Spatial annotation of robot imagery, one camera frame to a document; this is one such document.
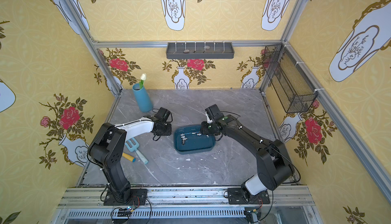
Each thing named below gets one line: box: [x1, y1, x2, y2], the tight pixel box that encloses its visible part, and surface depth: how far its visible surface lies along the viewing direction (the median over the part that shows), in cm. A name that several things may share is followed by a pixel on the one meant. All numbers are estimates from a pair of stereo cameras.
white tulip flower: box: [138, 73, 148, 90], surface depth 90 cm
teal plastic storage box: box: [173, 124, 216, 155], surface depth 95 cm
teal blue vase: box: [132, 82, 154, 114], surface depth 100 cm
